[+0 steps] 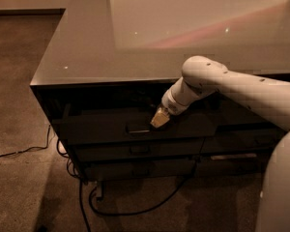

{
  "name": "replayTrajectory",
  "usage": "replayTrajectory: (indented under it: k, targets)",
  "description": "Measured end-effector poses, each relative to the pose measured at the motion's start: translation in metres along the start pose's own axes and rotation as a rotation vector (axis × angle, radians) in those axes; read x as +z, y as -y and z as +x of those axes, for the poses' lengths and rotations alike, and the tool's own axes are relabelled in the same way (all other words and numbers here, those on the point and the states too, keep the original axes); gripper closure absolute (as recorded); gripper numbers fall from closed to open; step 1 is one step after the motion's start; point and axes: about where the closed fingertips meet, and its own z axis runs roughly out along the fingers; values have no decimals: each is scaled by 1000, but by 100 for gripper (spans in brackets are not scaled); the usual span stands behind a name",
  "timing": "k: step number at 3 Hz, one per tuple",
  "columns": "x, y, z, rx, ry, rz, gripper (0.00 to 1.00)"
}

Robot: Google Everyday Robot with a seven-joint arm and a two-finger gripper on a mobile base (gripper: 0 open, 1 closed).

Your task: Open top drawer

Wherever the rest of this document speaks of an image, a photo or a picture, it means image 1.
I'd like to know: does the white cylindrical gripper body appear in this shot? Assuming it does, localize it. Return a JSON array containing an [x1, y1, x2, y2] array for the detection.
[[161, 77, 197, 115]]

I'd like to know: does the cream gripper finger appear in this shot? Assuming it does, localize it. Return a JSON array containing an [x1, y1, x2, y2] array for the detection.
[[151, 105, 170, 129]]

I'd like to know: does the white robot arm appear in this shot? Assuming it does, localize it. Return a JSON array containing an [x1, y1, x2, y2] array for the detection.
[[151, 56, 290, 232]]

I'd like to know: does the dark cabinet with glossy top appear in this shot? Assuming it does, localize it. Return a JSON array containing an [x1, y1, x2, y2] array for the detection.
[[31, 0, 290, 181]]

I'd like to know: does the thick black floor cable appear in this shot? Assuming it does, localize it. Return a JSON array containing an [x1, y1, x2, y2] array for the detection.
[[56, 138, 197, 232]]

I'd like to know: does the thin black floor cable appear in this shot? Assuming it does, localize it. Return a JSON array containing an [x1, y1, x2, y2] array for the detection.
[[0, 125, 52, 166]]

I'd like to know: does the dark wall baseboard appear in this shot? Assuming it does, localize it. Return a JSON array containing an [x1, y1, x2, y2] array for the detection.
[[0, 8, 66, 15]]

